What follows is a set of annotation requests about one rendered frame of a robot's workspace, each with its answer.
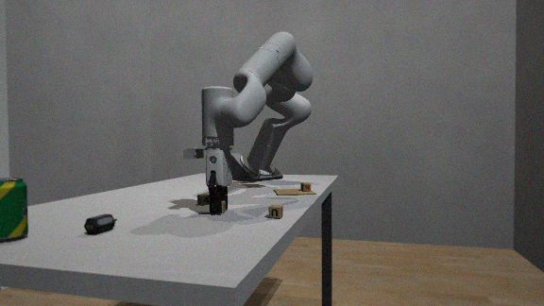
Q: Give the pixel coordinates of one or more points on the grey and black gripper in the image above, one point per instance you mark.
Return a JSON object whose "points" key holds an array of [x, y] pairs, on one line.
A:
{"points": [[218, 172]]}

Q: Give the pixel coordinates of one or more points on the green and yellow striped drink can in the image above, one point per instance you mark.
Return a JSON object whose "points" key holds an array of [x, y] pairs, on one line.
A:
{"points": [[13, 209]]}

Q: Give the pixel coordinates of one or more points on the tan square mat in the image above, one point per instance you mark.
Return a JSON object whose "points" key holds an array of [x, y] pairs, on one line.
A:
{"points": [[292, 192]]}

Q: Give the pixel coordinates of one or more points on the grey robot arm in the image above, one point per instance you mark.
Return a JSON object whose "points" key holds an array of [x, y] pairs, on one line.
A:
{"points": [[277, 63]]}

